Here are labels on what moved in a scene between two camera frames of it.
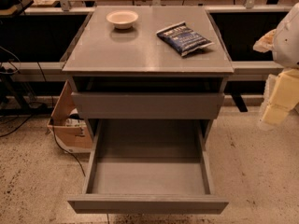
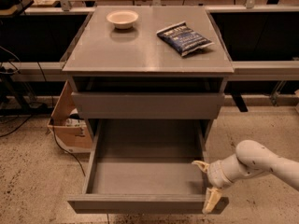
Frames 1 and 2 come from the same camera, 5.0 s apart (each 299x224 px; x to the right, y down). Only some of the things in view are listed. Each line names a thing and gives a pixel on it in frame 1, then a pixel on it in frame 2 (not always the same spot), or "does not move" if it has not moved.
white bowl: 122,19 does not move
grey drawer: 149,167 does not move
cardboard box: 66,126 does not move
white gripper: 288,44 to 216,175
